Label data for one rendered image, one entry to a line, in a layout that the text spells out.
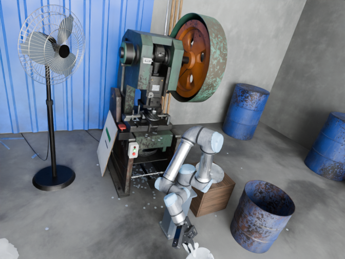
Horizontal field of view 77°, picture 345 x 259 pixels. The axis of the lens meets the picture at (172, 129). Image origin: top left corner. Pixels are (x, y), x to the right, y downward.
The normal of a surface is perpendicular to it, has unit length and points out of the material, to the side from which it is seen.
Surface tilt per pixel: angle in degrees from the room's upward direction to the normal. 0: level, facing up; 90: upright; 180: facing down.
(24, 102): 90
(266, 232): 92
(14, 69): 90
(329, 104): 90
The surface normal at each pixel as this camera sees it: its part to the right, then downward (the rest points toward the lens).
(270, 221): -0.17, 0.44
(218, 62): 0.47, 0.30
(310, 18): -0.87, 0.05
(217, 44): 0.48, -0.06
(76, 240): 0.18, -0.88
